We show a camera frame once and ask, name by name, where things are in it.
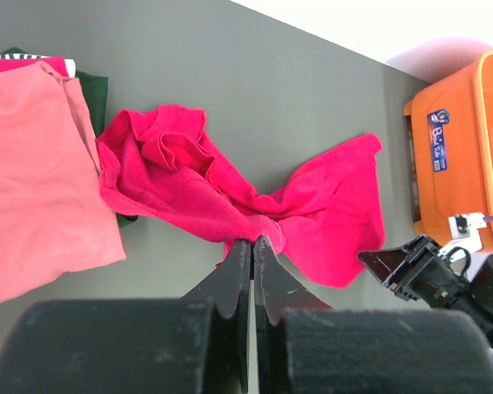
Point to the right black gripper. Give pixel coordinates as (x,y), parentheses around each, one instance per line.
(410,273)

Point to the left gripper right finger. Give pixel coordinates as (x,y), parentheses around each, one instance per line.
(305,346)

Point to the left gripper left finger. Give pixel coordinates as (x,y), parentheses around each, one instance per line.
(197,343)

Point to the crimson red t shirt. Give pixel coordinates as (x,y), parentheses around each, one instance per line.
(162,164)

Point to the orange plastic basket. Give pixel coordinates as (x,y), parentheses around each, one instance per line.
(450,127)

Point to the salmon pink folded t shirt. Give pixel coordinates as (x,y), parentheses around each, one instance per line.
(26,264)

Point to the dark green folded t shirt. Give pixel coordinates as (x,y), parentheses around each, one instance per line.
(96,98)

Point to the white striped folded t shirt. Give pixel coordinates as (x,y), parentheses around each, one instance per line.
(70,63)

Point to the red folded t shirt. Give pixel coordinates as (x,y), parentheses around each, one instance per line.
(57,63)

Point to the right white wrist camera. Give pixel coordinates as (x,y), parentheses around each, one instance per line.
(465,236)

